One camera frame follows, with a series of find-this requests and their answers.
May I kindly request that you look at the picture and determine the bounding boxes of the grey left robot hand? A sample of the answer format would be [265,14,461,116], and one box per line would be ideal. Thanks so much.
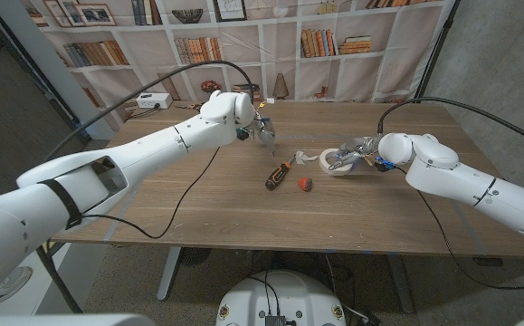
[235,114,279,158]

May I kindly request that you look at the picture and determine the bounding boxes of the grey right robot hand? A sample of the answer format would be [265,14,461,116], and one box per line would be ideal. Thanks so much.
[327,134,387,174]

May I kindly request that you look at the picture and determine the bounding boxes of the white masking tape roll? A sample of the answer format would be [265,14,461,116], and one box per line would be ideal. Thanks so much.
[293,147,356,177]

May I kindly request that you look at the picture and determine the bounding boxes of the black orange handled screwdriver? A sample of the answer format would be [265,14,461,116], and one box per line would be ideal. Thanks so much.
[264,153,298,192]

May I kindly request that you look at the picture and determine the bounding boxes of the white power strip box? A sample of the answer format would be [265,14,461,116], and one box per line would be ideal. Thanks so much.
[136,92,174,110]

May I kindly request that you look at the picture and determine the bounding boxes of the black backdrop stand pole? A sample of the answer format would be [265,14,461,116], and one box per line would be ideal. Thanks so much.
[413,0,462,104]

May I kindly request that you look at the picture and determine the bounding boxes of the grey table leg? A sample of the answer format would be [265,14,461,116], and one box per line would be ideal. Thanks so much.
[387,253,416,314]

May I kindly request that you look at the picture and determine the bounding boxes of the black ribbed round object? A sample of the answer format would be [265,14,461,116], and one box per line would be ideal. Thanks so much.
[179,247,213,267]

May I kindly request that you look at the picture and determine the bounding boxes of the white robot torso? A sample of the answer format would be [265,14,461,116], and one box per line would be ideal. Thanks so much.
[215,270,348,326]

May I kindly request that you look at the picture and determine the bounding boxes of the white table leg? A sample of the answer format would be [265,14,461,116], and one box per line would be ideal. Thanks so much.
[157,246,185,302]

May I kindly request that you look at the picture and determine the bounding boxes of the white low platform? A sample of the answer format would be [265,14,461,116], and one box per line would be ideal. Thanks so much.
[0,242,109,316]

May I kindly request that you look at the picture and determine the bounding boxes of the large grey shoe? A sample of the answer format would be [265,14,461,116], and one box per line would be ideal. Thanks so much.
[0,265,34,309]

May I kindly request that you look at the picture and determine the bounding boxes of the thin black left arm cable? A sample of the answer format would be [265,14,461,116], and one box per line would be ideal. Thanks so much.
[80,145,222,240]

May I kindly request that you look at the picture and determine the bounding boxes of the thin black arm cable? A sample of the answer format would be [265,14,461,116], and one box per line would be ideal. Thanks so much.
[416,188,524,291]
[80,145,222,240]

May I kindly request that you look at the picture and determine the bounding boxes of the black power strip cord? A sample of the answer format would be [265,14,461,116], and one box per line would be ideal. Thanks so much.
[128,103,162,121]

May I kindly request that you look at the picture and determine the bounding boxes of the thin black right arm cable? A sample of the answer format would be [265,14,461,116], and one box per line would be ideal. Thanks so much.
[416,188,524,291]

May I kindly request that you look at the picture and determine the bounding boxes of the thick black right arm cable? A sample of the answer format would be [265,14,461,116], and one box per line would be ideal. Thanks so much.
[376,96,524,153]

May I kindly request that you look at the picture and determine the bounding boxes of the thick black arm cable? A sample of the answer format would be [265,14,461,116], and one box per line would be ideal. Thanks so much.
[34,59,256,314]
[376,96,524,153]

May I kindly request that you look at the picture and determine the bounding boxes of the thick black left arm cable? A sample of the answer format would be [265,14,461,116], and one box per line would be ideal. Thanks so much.
[34,59,256,314]

